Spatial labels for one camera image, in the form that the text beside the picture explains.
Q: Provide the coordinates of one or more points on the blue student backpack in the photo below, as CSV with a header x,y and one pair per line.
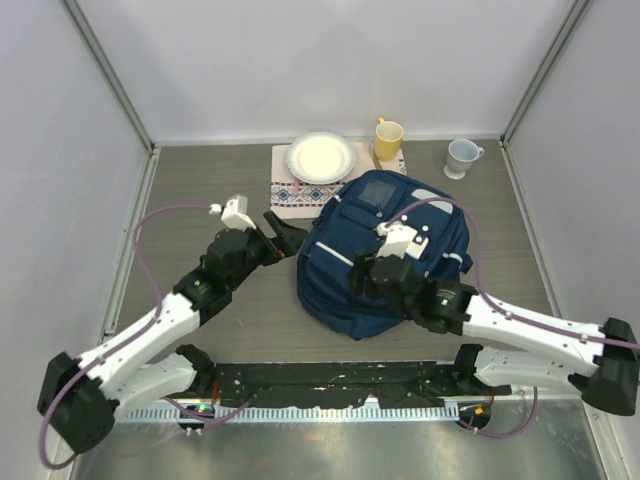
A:
x,y
346,227

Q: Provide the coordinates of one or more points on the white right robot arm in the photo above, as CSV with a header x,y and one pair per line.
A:
x,y
600,362

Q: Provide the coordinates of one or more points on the pink handled table knife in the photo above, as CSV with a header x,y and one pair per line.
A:
x,y
374,157

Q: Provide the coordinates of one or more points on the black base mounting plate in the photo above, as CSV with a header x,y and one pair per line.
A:
x,y
339,385

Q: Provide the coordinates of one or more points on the light blue mug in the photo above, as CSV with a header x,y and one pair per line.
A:
x,y
461,155

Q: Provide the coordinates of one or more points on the patterned cloth placemat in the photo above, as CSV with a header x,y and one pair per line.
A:
x,y
291,198

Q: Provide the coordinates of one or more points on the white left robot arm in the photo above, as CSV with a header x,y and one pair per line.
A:
x,y
82,398

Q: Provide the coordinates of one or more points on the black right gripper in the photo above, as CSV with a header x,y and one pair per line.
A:
x,y
360,270

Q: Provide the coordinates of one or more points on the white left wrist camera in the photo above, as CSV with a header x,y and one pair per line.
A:
x,y
233,213

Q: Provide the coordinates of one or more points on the white paper plate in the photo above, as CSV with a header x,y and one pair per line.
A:
x,y
320,158

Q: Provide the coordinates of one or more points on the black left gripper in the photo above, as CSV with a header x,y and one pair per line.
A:
x,y
289,238

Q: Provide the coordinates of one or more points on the slotted cable duct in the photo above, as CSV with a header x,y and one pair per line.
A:
x,y
370,411

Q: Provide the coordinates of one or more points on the yellow mug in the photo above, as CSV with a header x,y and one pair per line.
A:
x,y
389,136

